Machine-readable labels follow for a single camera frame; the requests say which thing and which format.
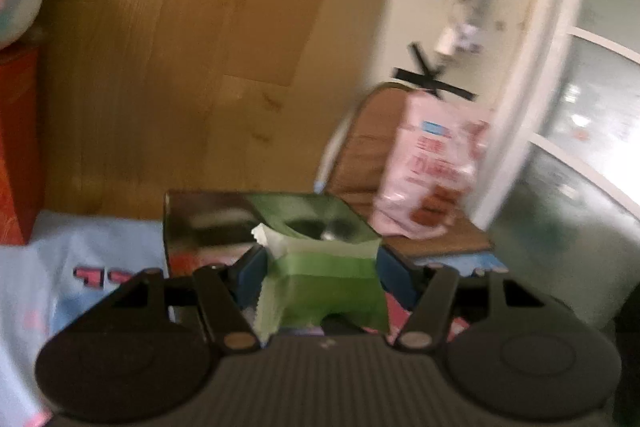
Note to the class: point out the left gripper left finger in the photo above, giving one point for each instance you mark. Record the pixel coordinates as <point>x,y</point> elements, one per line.
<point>224,292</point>

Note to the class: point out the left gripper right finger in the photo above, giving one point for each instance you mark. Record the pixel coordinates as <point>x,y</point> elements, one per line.
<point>427,293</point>

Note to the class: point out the black cardboard storage box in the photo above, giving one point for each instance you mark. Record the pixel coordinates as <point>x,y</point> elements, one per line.
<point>215,228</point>

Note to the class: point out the large pink snack bag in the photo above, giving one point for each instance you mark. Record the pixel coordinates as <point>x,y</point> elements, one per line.
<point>433,164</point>

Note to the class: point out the brown chair cushion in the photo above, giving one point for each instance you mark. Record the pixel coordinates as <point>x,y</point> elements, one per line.
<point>354,161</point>

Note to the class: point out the Peppa Pig bed sheet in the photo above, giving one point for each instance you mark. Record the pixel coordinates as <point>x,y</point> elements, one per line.
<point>69,265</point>

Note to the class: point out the wooden headboard panel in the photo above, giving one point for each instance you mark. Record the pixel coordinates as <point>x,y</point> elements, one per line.
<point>143,96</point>

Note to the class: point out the red gift bag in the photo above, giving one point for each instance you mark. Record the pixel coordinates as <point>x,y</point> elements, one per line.
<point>21,170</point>

